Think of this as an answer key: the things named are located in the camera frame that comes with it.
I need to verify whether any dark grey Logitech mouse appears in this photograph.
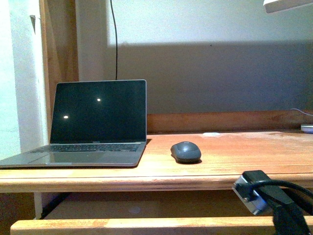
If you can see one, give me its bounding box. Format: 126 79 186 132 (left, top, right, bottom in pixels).
170 141 201 164

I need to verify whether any wooden desk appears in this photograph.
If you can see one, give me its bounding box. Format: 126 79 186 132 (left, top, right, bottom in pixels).
0 109 313 192

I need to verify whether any white round pad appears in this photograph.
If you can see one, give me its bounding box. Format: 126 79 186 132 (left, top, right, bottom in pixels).
203 132 220 137

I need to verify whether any grey open laptop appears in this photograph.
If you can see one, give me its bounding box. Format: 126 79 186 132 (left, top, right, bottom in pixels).
0 80 147 168

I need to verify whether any wooden pull-out keyboard tray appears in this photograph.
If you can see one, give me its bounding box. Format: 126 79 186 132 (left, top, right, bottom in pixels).
10 190 274 235

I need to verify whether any black wall cable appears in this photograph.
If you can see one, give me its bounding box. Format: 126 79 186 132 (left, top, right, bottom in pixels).
110 0 118 81

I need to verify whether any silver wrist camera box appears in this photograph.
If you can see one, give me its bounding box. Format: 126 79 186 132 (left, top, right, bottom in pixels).
232 170 295 215

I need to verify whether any black camera cable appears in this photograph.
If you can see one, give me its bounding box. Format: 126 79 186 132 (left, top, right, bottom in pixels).
249 180 313 235

